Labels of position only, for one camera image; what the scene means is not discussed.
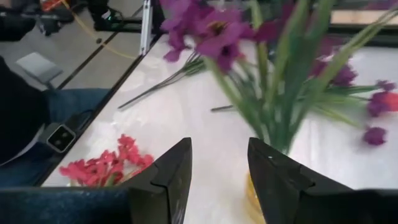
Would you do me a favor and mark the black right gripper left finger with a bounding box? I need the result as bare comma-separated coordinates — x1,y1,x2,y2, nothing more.
119,137,193,224

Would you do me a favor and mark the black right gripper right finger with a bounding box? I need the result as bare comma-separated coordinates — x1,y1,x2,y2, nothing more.
247,137,354,224

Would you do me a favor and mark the red artificial flower bunch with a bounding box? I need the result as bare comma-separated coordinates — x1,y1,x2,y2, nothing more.
58,133,155,188
117,51,208,110

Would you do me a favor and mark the red artificial tulip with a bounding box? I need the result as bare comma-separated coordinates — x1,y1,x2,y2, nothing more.
381,91,398,113

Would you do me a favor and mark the purple artificial flower bunch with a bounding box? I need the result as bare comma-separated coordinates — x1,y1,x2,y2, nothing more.
158,0,398,156

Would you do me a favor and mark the yellow glass vase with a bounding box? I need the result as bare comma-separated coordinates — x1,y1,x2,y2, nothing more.
245,172,267,224

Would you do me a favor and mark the person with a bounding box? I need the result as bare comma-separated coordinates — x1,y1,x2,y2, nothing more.
0,55,112,188

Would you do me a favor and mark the gray flat pad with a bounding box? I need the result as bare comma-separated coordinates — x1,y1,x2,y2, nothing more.
15,52,64,85

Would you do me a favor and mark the black device with green light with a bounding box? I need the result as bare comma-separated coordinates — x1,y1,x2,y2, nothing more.
88,0,144,32

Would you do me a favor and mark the wooden table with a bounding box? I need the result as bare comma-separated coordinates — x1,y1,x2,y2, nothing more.
330,9,398,26

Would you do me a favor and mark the gray table-level camera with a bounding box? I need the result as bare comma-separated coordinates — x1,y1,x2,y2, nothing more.
39,122,77,154

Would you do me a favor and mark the silver frame post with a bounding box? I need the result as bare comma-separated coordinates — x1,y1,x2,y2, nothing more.
139,0,154,56

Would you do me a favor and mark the yellow cable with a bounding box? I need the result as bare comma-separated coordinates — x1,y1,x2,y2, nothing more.
60,0,138,60

